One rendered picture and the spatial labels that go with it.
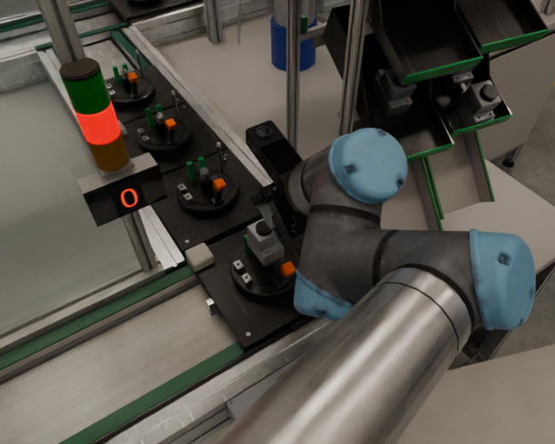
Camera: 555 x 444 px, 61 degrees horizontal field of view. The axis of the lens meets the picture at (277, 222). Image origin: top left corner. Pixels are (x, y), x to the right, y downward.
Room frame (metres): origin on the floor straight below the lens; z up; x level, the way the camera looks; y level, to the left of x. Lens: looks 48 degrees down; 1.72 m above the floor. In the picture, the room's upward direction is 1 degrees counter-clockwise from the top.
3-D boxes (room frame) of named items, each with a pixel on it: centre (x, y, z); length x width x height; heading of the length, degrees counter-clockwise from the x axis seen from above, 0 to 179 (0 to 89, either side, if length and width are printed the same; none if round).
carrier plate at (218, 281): (0.55, 0.02, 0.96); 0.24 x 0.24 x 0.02; 31
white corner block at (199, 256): (0.58, 0.16, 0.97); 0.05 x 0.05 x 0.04; 31
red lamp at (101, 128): (0.55, 0.25, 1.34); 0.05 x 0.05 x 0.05
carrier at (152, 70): (1.18, 0.41, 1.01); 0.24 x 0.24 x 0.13; 31
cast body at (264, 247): (0.55, 0.03, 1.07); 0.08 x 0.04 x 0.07; 32
